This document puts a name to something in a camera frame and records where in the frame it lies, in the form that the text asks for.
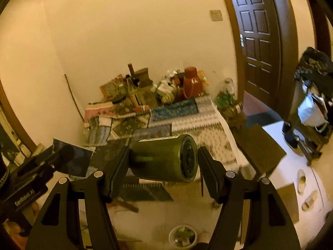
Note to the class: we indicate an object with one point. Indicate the brown cardboard piece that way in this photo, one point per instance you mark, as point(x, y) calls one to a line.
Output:
point(287, 201)

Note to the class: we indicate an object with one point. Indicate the wall light switch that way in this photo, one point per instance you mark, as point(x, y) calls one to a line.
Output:
point(216, 15)

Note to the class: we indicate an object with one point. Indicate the glass jar with dark lid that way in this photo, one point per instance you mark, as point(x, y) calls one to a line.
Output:
point(119, 100)

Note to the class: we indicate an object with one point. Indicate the brown door frame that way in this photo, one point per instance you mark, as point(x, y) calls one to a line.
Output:
point(288, 57)
point(312, 13)

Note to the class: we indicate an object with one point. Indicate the red tube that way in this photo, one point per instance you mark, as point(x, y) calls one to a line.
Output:
point(141, 108)

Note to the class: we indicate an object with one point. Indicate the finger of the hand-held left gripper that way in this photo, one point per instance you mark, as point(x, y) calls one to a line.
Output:
point(33, 160)
point(36, 173)

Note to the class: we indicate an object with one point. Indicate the white cabinet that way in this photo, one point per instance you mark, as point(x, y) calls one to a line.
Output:
point(291, 166)

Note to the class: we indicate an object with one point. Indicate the beige slipper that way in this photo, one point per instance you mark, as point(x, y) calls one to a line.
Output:
point(309, 201)
point(302, 179)

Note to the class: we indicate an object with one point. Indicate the olive green bottle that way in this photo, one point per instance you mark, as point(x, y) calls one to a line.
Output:
point(161, 158)

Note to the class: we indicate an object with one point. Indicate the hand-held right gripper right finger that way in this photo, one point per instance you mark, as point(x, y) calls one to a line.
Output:
point(210, 172)

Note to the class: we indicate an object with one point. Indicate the dark wine bottle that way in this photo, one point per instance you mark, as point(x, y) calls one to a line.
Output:
point(130, 71)

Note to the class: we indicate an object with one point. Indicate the white plastic bag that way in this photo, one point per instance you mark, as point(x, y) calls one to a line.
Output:
point(311, 112)

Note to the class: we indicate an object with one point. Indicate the brown ceramic vase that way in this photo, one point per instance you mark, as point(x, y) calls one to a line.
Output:
point(142, 76)

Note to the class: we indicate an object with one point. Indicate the dark metal rack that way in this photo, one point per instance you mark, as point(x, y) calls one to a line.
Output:
point(312, 145)

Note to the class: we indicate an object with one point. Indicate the patterned patchwork tablecloth table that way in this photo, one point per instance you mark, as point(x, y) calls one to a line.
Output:
point(187, 125)

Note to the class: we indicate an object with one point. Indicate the dark floral cloth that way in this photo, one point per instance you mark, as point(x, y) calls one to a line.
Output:
point(316, 62)

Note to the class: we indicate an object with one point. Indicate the brown panel door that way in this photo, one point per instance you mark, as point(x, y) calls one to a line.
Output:
point(257, 36)

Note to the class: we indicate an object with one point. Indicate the white carton box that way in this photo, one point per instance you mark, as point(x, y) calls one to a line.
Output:
point(164, 88)

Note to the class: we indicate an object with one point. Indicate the red thermos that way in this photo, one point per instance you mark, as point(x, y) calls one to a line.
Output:
point(192, 83)

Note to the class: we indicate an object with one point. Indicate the dark blue printed sheet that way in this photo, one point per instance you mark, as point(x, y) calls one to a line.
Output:
point(74, 161)

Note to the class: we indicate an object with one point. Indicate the thin wooden stick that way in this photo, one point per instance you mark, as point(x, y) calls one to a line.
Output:
point(74, 99)

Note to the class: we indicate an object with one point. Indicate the white plastic bucket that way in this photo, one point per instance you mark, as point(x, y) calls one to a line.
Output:
point(183, 237)

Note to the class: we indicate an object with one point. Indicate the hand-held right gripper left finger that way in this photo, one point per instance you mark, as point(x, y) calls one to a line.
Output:
point(118, 174)

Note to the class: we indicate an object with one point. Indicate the green plastic bag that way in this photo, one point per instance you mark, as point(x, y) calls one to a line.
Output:
point(224, 99)

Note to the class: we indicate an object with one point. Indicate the dark blue shoe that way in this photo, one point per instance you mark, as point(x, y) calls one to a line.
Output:
point(289, 134)

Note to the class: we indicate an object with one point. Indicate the silver foil package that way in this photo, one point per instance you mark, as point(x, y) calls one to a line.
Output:
point(173, 74)

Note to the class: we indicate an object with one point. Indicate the dark green doormat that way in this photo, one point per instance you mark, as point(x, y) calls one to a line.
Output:
point(262, 117)

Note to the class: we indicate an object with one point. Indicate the floral patterned box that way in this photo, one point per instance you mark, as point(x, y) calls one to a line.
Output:
point(110, 88)

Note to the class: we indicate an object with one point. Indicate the brown bottle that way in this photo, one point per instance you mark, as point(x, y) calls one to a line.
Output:
point(179, 89)

